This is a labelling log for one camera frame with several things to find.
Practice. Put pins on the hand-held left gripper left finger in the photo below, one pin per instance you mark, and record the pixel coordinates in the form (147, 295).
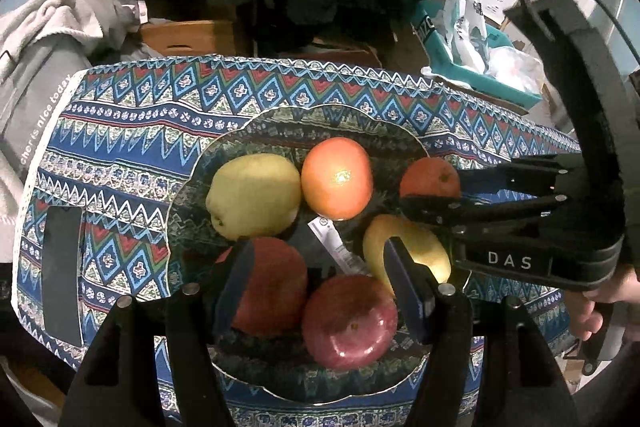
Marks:
(235, 292)

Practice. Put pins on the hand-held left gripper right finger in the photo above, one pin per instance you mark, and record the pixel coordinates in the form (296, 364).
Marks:
(405, 287)

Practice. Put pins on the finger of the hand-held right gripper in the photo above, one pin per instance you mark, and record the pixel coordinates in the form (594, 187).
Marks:
(520, 177)
(490, 217)

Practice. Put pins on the small yellow-green pear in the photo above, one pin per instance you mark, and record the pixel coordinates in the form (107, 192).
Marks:
(432, 257)

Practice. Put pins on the dark red apple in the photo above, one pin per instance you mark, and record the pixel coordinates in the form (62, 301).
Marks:
(350, 327)

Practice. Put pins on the medium orange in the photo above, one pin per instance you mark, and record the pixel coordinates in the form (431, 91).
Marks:
(425, 177)

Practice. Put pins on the large yellow-green pear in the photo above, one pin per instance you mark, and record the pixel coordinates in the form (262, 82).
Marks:
(252, 197)

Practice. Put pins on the large orange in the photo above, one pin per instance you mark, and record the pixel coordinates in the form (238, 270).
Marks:
(337, 179)

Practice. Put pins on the clear glass plate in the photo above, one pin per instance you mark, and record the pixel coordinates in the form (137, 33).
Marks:
(240, 147)

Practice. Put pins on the person's right hand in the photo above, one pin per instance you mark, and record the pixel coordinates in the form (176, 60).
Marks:
(587, 317)

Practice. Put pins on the white paper label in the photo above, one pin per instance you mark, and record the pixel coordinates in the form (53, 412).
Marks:
(337, 247)

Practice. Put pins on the clear plastic bag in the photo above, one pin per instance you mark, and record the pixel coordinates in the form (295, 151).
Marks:
(515, 69)

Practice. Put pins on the teal plastic crate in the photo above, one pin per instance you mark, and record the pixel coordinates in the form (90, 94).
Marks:
(440, 52)

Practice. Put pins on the black smartphone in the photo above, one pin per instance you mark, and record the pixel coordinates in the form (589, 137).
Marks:
(62, 277)

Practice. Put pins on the white printed plastic bag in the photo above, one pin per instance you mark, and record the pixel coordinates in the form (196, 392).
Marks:
(467, 7)

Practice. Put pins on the blue patterned tablecloth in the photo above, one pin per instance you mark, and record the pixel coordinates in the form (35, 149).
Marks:
(125, 132)

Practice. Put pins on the wooden box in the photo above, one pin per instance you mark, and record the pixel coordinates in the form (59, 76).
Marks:
(190, 38)

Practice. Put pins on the grey printed sweatshirt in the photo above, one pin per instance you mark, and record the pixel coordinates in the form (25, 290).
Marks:
(30, 107)

